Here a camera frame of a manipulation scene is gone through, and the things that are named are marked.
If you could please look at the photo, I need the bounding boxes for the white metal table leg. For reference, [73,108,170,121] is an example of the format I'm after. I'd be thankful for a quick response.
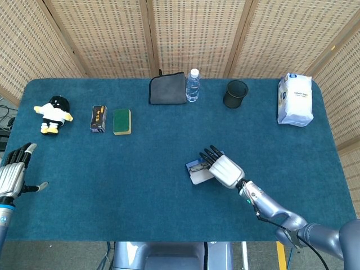
[241,241,250,270]

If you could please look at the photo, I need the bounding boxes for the folded grey cloth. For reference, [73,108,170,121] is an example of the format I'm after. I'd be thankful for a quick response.
[148,69,188,105]

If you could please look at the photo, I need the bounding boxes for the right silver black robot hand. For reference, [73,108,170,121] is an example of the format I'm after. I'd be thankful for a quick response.
[199,145,245,188]

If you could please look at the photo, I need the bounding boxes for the woven bamboo folding screen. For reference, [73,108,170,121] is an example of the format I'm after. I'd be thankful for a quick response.
[0,0,360,220]

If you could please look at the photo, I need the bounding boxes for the blue glasses case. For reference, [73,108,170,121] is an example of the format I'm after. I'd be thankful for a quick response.
[185,150,226,186]

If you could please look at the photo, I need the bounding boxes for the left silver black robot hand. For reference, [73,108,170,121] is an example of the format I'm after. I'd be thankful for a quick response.
[0,142,49,199]

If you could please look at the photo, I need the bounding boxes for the green yellow sponge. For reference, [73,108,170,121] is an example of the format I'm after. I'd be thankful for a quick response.
[112,109,132,136]

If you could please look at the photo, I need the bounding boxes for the small dark printed box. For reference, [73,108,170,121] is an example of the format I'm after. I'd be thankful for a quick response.
[89,105,108,133]

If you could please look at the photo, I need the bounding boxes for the black mesh pen cup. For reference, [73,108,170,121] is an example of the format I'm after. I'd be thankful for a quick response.
[223,79,249,109]

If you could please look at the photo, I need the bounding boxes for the clear plastic water bottle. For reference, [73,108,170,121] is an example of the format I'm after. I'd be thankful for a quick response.
[185,68,201,103]

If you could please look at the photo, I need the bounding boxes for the black floor cables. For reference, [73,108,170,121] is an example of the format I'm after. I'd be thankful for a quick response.
[0,104,16,133]

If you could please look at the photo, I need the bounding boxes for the blue cable bundle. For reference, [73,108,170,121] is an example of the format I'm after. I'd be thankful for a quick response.
[98,241,114,270]

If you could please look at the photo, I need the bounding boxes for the white tissue pack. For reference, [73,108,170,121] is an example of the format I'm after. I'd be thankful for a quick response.
[277,71,314,128]

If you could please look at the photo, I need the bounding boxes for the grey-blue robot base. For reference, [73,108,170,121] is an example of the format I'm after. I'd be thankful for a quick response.
[112,241,234,270]

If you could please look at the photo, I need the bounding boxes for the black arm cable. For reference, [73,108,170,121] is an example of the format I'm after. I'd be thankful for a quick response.
[255,212,329,270]

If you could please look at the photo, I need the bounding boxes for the blue felt table mat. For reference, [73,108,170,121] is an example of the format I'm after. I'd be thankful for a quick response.
[0,78,359,242]

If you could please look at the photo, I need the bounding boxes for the black white penguin plush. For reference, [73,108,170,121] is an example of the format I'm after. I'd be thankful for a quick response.
[33,95,74,136]

